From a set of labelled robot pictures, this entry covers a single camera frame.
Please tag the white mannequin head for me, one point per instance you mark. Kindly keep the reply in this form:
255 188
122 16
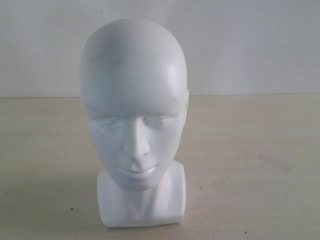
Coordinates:
133 79

